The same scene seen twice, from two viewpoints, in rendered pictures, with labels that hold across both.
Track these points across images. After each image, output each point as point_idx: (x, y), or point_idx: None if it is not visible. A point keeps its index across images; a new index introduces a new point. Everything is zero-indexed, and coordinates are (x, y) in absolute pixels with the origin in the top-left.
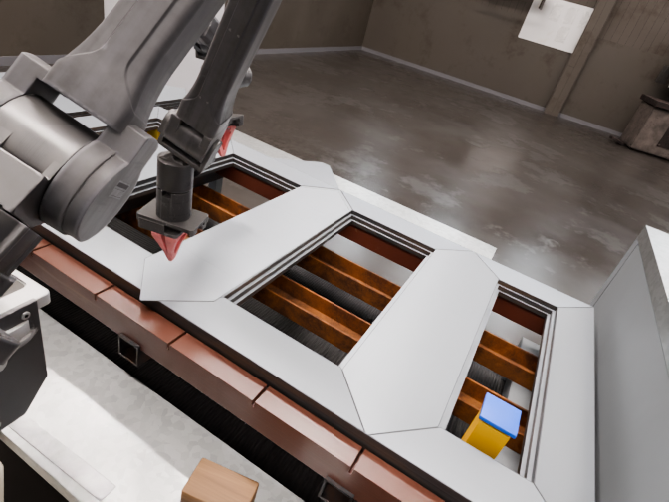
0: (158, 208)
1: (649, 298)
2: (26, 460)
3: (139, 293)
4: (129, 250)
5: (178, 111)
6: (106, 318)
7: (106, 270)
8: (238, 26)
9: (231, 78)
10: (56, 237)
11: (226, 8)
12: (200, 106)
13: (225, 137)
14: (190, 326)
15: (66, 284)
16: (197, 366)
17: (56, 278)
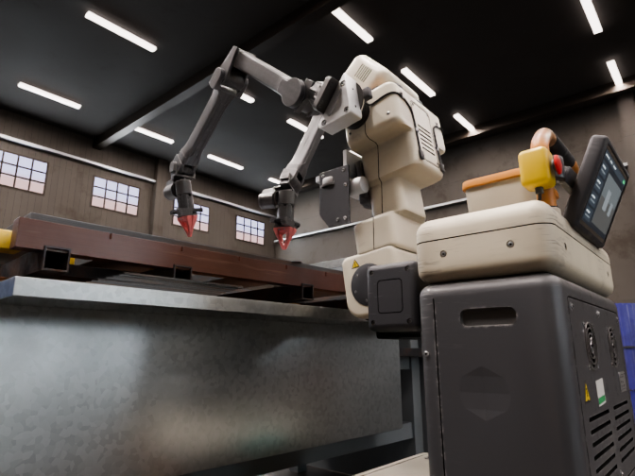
0: (289, 214)
1: (331, 268)
2: (357, 317)
3: (290, 264)
4: None
5: (298, 168)
6: (292, 279)
7: (269, 260)
8: (317, 141)
9: (312, 157)
10: (232, 252)
11: (315, 135)
12: (304, 166)
13: (187, 226)
14: (317, 269)
15: (266, 269)
16: (338, 275)
17: (258, 268)
